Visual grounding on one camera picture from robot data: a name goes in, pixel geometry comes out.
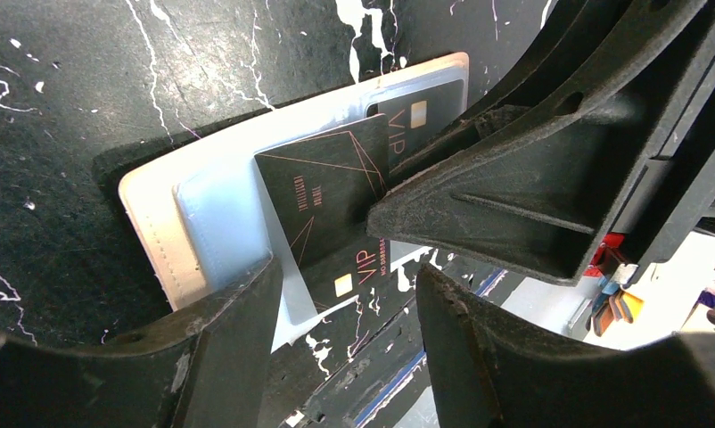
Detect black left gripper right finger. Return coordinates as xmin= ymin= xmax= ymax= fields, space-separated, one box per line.
xmin=416 ymin=264 xmax=715 ymax=427

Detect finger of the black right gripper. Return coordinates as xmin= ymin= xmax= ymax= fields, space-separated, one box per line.
xmin=366 ymin=1 xmax=715 ymax=285
xmin=390 ymin=1 xmax=643 ymax=184

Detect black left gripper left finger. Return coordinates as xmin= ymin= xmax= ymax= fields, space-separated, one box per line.
xmin=0 ymin=257 xmax=283 ymax=427

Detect beige card holder wallet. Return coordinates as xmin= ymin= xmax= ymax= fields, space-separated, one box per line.
xmin=118 ymin=52 xmax=470 ymax=348

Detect black VIP credit card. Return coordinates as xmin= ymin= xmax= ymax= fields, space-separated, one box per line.
xmin=255 ymin=114 xmax=390 ymax=312

